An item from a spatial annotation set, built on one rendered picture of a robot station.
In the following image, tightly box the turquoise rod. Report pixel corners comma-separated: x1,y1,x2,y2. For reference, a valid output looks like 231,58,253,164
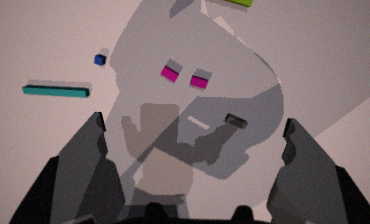
22,85,90,98

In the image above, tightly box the magenta rectangular block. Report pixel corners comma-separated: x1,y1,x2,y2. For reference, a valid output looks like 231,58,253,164
190,75,208,89
161,65,179,82

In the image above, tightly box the small blue block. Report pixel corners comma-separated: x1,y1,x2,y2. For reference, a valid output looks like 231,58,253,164
94,54,106,66

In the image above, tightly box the lime green rod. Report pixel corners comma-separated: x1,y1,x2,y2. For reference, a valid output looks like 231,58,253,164
224,0,253,7

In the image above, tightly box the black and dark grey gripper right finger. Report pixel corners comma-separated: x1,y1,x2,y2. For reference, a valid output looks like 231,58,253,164
266,118,370,224

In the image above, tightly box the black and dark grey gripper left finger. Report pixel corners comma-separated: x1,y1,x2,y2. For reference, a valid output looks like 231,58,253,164
9,112,125,224

